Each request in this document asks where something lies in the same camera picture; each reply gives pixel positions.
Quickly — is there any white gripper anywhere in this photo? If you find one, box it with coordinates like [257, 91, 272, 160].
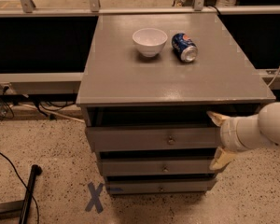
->
[207, 111, 248, 171]

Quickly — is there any grey top drawer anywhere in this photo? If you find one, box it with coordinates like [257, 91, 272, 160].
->
[85, 104, 228, 153]

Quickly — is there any grey drawer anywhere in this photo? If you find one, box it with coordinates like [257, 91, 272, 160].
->
[105, 174, 216, 195]
[98, 147, 216, 176]
[85, 104, 228, 153]

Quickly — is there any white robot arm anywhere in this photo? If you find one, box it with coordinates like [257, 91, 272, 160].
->
[207, 102, 280, 171]

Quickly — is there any grey bottom drawer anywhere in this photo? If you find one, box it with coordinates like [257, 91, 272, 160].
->
[105, 174, 216, 195]

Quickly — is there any grey drawer cabinet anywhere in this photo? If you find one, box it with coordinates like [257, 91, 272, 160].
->
[76, 13, 276, 195]

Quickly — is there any grey middle drawer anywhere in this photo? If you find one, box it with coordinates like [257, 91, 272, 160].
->
[98, 147, 216, 176]

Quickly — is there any blue soda can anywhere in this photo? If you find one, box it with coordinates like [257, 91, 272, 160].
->
[172, 33, 198, 63]

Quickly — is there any white bowl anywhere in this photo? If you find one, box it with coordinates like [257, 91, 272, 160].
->
[133, 28, 168, 58]

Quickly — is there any blue tape cross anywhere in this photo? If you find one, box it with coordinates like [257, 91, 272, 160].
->
[85, 182, 104, 214]

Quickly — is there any black metal stand leg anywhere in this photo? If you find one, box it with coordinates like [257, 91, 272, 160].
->
[0, 164, 42, 224]

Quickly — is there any white cable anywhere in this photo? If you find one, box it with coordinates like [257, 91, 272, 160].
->
[8, 102, 86, 124]

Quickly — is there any grey metal rail frame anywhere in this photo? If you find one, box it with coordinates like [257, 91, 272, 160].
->
[0, 0, 280, 96]

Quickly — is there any black floor cable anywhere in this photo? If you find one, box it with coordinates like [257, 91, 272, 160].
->
[0, 145, 41, 224]

